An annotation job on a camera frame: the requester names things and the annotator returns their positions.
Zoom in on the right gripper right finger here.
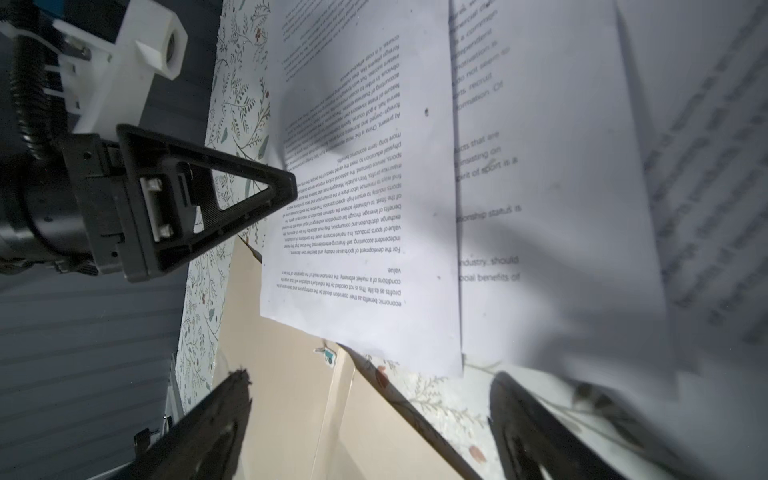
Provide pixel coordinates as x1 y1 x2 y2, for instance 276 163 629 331
489 372 623 479

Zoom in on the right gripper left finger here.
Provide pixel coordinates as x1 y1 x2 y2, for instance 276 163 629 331
114 369 252 480

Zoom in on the beige paper folder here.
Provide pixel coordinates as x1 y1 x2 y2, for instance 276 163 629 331
214 240 475 479

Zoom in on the printed paper sheet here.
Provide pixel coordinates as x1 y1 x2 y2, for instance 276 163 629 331
449 1 676 396
618 1 767 372
261 1 462 376

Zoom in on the floral table mat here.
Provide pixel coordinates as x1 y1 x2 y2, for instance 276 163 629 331
173 0 661 480

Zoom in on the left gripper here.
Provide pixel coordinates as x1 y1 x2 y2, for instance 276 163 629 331
1 1 298 282

